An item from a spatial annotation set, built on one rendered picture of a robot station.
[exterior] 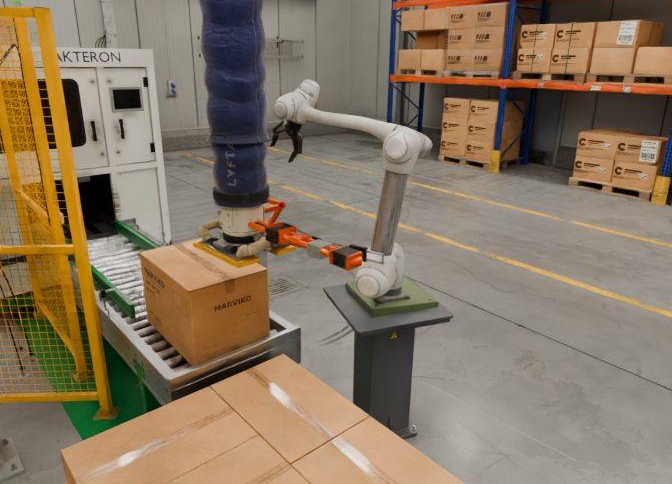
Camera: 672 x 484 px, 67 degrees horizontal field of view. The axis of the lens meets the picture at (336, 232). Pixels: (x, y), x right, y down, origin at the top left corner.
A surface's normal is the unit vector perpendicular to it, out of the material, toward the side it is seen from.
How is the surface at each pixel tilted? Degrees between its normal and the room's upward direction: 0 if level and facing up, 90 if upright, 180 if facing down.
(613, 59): 89
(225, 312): 90
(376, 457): 0
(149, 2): 90
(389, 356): 90
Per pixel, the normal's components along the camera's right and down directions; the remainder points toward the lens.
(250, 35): 0.62, 0.07
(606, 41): -0.79, 0.22
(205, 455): 0.01, -0.95
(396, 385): 0.34, 0.30
